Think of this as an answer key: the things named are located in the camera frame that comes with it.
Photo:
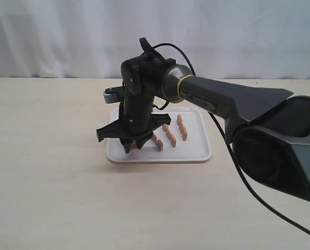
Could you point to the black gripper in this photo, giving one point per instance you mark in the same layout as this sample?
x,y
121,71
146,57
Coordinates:
x,y
136,122

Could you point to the wooden notched stick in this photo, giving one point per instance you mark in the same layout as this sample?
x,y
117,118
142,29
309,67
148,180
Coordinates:
x,y
158,143
181,127
133,146
169,135

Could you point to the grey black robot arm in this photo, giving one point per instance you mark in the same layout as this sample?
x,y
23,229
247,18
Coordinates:
x,y
269,129

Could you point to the white rectangular tray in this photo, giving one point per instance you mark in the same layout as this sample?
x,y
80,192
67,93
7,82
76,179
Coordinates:
x,y
196,149

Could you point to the white curtain backdrop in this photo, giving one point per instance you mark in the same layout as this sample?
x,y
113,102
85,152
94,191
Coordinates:
x,y
90,39

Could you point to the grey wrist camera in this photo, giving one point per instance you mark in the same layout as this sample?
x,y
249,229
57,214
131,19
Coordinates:
x,y
114,95

